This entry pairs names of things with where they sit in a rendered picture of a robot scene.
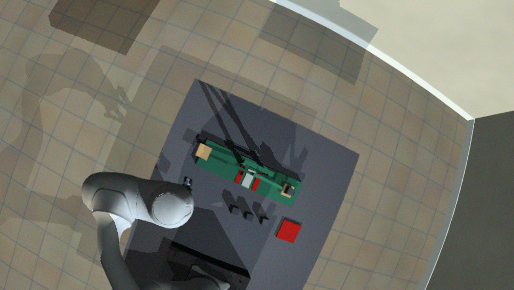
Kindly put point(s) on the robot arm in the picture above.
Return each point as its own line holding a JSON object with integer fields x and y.
{"x": 117, "y": 199}

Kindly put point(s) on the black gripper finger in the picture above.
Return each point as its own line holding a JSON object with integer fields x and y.
{"x": 188, "y": 182}

